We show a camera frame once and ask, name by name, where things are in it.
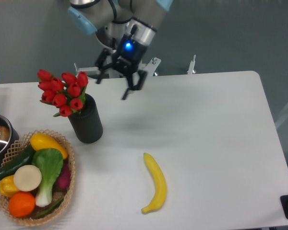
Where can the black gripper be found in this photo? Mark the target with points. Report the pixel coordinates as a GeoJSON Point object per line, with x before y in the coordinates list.
{"type": "Point", "coordinates": [129, 54]}

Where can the red tulip bouquet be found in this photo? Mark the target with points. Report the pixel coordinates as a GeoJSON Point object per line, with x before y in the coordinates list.
{"type": "Point", "coordinates": [66, 93]}

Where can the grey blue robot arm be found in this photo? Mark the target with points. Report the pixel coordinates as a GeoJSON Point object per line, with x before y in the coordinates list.
{"type": "Point", "coordinates": [126, 29]}

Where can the dark grey ribbed vase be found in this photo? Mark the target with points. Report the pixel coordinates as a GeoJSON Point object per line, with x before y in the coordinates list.
{"type": "Point", "coordinates": [87, 124]}

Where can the yellow squash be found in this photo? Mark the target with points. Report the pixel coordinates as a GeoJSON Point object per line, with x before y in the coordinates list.
{"type": "Point", "coordinates": [43, 141]}

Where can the green bok choy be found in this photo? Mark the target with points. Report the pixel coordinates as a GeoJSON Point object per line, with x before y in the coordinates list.
{"type": "Point", "coordinates": [49, 162]}

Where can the yellow banana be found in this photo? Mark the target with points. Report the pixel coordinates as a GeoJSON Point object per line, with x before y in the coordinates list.
{"type": "Point", "coordinates": [160, 183]}

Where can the green cucumber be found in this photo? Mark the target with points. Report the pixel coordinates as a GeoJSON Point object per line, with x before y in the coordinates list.
{"type": "Point", "coordinates": [23, 158]}

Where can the woven wicker basket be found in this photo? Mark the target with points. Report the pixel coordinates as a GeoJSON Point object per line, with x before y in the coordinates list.
{"type": "Point", "coordinates": [13, 151]}

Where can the white round radish slice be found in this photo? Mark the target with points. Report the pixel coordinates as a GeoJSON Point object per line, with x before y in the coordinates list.
{"type": "Point", "coordinates": [27, 178]}

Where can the green chili pepper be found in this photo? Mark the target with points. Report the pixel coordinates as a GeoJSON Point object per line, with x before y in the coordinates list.
{"type": "Point", "coordinates": [50, 209]}

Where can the yellow bell pepper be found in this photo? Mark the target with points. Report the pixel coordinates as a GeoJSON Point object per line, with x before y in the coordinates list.
{"type": "Point", "coordinates": [7, 186]}

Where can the orange fruit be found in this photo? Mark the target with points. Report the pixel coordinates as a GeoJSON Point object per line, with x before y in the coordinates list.
{"type": "Point", "coordinates": [21, 204]}

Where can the metal table clamp bracket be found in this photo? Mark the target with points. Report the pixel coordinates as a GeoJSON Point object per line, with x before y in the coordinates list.
{"type": "Point", "coordinates": [191, 69]}

